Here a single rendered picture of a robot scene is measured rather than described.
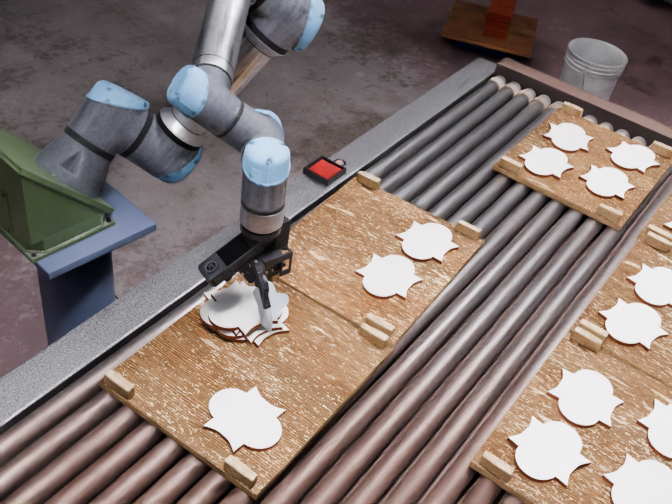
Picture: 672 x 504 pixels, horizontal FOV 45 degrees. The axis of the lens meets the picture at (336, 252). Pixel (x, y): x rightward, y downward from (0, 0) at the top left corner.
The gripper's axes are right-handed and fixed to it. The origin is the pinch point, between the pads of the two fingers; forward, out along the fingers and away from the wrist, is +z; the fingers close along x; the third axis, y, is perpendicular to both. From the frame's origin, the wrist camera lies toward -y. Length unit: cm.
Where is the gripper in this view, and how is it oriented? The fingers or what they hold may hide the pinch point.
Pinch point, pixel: (244, 307)
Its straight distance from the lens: 154.3
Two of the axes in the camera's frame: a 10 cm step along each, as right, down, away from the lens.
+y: 7.9, -3.2, 5.2
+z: -1.3, 7.5, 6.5
